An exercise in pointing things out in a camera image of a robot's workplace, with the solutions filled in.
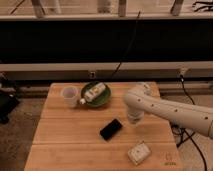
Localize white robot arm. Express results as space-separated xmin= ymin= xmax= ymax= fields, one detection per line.
xmin=123 ymin=82 xmax=213 ymax=139

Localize black hanging cable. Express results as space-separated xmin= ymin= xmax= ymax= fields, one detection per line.
xmin=103 ymin=9 xmax=142 ymax=82

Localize black eraser block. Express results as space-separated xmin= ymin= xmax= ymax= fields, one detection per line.
xmin=99 ymin=119 xmax=122 ymax=141

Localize translucent plastic cup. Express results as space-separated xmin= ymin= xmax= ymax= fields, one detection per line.
xmin=61 ymin=86 xmax=79 ymax=108

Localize green bowl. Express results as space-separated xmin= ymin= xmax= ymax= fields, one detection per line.
xmin=81 ymin=81 xmax=111 ymax=107

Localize black object at left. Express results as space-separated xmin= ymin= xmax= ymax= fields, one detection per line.
xmin=0 ymin=88 xmax=19 ymax=124

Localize white plastic bottle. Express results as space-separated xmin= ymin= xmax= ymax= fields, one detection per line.
xmin=80 ymin=83 xmax=106 ymax=104

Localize wall power outlet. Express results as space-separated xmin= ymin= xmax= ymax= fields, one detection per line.
xmin=89 ymin=71 xmax=96 ymax=79

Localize black floor cables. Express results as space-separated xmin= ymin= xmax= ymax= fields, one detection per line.
xmin=170 ymin=74 xmax=208 ymax=171

